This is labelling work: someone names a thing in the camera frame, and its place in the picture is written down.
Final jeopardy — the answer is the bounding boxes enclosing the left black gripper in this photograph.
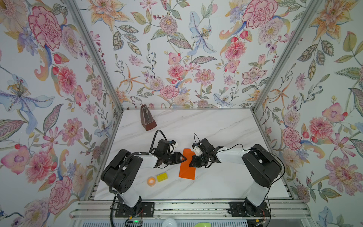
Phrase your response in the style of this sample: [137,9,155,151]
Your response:
[161,152,187,166]

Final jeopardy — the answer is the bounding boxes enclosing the orange square paper sheet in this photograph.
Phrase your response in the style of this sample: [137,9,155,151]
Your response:
[179,148,196,180]

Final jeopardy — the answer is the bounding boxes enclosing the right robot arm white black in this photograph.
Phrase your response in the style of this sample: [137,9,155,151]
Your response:
[189,139,285,208]

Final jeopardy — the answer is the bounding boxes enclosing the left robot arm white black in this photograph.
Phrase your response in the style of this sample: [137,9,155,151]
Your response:
[101,140,187,209]

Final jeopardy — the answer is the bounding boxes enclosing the yellow rectangular block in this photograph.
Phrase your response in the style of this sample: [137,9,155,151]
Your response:
[157,173,168,182]

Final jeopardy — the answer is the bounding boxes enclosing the orange tape roll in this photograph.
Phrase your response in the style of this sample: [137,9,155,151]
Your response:
[147,177,157,187]

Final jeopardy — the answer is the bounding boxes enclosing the brown wooden metronome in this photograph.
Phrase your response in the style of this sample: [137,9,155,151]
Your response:
[140,105,157,131]

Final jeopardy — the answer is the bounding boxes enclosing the green object at edge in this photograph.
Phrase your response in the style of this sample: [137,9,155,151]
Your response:
[194,222,211,227]

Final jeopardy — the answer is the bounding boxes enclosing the white round object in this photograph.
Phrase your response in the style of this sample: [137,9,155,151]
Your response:
[161,218,178,227]

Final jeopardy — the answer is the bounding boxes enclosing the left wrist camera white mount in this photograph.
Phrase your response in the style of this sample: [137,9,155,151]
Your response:
[169,140,178,150]

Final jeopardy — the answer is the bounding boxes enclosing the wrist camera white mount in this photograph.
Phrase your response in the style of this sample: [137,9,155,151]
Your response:
[192,143,202,156]
[169,140,178,150]

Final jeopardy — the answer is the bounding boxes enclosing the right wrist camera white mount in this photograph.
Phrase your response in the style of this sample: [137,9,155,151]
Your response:
[192,143,202,156]

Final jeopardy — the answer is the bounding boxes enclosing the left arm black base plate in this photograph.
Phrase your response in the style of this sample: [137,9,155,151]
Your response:
[114,202,155,218]

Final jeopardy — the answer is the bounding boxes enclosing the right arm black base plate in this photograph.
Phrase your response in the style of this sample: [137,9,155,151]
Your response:
[227,201,271,218]

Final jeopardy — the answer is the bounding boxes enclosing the black corrugated cable conduit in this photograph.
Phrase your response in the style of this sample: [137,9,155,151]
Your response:
[109,130,168,194]

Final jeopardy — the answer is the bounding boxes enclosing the aluminium front rail frame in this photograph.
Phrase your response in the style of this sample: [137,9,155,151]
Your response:
[70,199,312,220]

